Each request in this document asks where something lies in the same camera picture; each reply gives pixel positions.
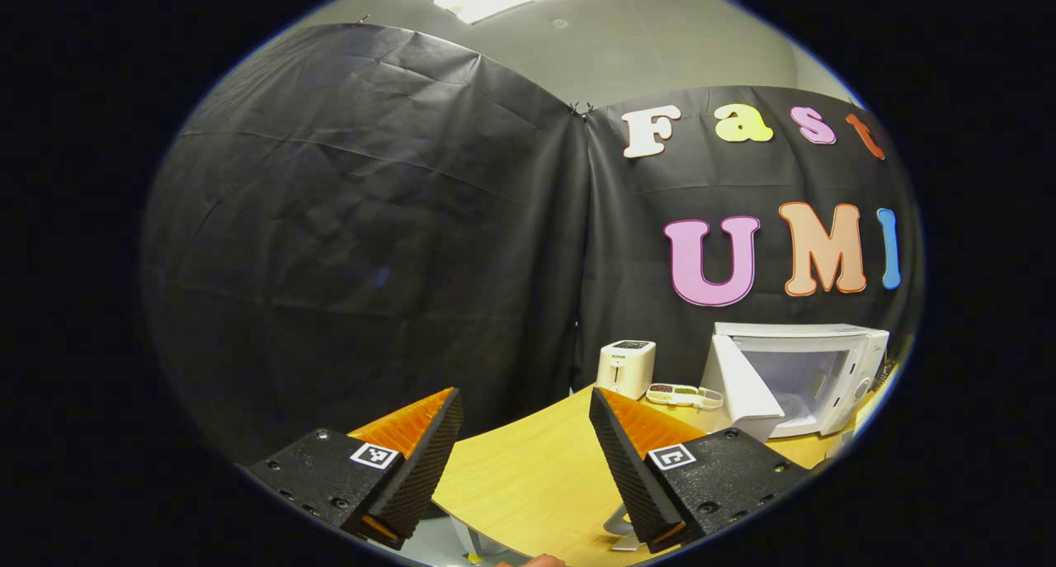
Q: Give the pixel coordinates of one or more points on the white toaster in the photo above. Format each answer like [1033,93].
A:
[625,373]

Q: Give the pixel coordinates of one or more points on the black backdrop cloth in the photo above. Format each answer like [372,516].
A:
[330,262]

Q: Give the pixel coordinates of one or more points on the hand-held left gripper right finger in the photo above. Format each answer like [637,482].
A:
[631,476]

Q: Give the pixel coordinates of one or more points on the white compartment spice tray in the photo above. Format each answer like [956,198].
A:
[685,396]

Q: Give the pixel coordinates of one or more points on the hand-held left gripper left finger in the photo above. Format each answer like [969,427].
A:
[425,468]

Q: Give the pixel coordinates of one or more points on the white microwave oven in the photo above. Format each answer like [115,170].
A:
[825,340]

